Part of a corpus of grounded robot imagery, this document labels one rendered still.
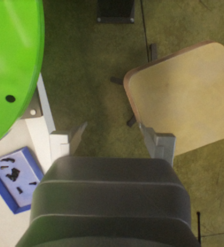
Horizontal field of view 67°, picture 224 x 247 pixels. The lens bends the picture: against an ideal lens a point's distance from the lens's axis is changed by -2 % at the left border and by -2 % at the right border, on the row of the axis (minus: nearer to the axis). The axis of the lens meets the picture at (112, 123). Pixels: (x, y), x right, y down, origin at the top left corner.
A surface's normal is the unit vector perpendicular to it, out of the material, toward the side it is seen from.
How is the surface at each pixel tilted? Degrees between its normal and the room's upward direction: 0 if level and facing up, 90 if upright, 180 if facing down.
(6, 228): 0
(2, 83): 24
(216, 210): 0
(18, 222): 0
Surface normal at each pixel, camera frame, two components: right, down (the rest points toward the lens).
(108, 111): -0.01, 0.27
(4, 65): 0.37, 0.39
